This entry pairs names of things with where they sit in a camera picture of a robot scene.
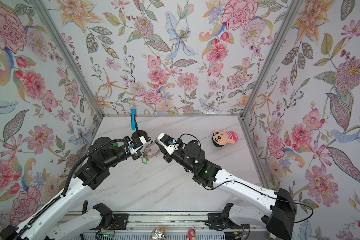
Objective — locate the blue toy microphone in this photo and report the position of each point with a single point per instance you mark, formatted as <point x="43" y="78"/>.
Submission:
<point x="133" y="109"/>

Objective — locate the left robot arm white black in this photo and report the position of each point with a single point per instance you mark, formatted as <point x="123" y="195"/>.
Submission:
<point x="86" y="175"/>

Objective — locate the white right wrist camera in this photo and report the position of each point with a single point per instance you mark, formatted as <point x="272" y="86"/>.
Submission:
<point x="166" y="144"/>

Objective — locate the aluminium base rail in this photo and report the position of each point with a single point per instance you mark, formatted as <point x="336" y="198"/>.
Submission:
<point x="173" y="221"/>

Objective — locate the shiny round metal object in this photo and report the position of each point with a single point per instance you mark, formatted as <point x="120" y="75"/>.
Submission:
<point x="158" y="234"/>

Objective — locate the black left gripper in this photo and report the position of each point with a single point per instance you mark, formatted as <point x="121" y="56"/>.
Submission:
<point x="137" y="155"/>

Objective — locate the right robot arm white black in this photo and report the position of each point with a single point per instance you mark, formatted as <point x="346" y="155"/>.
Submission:
<point x="276" y="210"/>

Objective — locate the small pink figurine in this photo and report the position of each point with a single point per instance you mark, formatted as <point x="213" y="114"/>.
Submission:
<point x="191" y="234"/>

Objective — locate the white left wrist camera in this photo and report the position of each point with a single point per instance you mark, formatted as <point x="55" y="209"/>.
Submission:
<point x="136" y="143"/>

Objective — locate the large metal keyring with keys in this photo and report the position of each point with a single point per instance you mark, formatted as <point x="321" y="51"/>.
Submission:
<point x="150" y="151"/>

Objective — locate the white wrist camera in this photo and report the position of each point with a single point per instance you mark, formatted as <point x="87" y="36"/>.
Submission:
<point x="136" y="143"/>
<point x="166" y="144"/>

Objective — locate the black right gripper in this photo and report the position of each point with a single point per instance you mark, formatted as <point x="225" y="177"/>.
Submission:
<point x="169" y="158"/>

